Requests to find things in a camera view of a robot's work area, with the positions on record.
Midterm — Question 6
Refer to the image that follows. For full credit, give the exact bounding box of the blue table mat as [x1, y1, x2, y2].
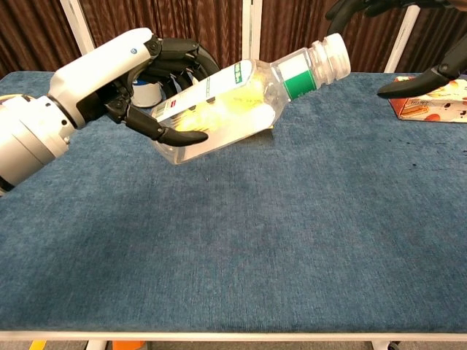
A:
[0, 71, 467, 335]

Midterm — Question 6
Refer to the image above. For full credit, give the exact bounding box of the brown pleated curtain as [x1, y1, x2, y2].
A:
[79, 0, 246, 71]
[0, 0, 84, 79]
[396, 3, 467, 77]
[259, 0, 403, 74]

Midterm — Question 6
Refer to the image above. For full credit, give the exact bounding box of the yellow snack bag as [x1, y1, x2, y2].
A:
[251, 123, 276, 139]

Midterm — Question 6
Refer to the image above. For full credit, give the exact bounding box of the clear plastic bottle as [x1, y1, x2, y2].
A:
[150, 32, 352, 167]

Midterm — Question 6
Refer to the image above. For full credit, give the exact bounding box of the blue soda can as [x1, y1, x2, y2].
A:
[131, 77, 163, 109]

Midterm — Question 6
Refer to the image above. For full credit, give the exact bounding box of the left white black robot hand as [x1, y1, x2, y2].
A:
[48, 28, 222, 148]

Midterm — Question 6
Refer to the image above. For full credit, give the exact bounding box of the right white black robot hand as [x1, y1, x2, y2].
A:
[324, 0, 467, 99]

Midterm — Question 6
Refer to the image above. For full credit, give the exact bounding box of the white frame post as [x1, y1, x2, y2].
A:
[384, 4, 421, 74]
[242, 0, 263, 62]
[59, 0, 96, 56]

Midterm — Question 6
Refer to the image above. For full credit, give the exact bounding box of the orange biscuit box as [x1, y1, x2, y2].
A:
[387, 74, 467, 125]

